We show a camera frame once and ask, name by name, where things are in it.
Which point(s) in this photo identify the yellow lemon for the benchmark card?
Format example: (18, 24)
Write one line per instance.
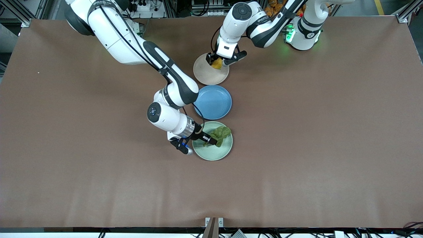
(217, 64)

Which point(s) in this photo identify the aluminium frame profile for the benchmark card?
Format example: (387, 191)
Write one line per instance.
(24, 13)
(408, 11)

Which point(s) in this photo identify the blue round plate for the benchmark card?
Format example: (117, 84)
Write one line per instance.
(214, 102)

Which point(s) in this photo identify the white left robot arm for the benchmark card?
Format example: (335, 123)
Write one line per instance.
(264, 29)

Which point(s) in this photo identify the white power strip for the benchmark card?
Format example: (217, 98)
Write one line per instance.
(142, 6)

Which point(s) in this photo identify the grey metal table bracket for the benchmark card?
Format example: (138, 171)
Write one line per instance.
(214, 226)

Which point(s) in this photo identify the beige round plate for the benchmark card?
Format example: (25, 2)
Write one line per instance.
(208, 76)

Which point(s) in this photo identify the pale green round plate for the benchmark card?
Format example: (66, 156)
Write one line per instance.
(211, 153)

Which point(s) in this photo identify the dark equipment rack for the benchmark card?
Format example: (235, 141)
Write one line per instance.
(206, 6)

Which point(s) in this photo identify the pile of orange fruit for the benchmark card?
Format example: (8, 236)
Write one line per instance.
(271, 8)

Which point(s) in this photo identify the green lettuce leaf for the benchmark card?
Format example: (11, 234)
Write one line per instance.
(222, 133)

